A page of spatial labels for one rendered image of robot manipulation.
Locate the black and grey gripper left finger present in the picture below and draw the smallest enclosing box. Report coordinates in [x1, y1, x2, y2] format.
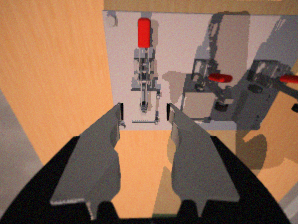
[0, 103, 124, 224]

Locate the toggle clamp with red handle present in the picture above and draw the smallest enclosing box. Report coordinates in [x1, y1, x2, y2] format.
[134, 18, 154, 116]

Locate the grey metal fixture plate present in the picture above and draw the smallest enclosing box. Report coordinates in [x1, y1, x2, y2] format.
[102, 10, 298, 130]

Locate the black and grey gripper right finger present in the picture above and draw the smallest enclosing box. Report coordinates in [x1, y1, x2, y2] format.
[167, 103, 291, 224]

